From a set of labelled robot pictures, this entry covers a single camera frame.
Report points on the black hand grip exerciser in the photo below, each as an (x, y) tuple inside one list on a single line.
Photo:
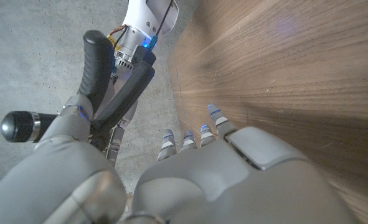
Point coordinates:
[(95, 68)]

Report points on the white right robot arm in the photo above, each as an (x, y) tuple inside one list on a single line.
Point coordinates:
[(143, 15)]

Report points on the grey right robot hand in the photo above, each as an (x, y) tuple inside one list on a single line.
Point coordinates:
[(115, 143)]

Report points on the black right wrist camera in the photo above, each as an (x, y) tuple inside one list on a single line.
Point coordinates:
[(143, 55)]

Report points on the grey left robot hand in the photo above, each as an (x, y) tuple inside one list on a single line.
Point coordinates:
[(218, 180)]

